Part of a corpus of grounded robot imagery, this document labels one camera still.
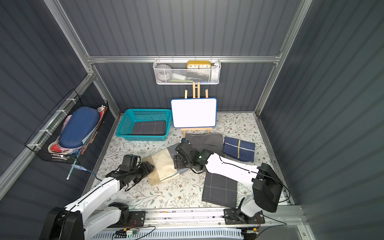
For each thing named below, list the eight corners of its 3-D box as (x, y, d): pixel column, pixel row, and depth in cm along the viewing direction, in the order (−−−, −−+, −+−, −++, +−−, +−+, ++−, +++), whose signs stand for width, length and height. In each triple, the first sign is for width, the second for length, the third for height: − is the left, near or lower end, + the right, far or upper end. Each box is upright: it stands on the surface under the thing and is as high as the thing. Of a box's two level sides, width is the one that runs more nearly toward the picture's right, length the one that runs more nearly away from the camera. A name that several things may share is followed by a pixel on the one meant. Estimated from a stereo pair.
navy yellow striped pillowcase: (220, 153, 100) (221, 150, 97) (224, 138, 107) (225, 135, 104) (252, 162, 95) (254, 159, 92) (253, 146, 103) (255, 143, 100)
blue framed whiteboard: (175, 134, 110) (170, 107, 89) (176, 124, 115) (171, 97, 95) (214, 134, 110) (218, 107, 89) (213, 124, 115) (217, 97, 94)
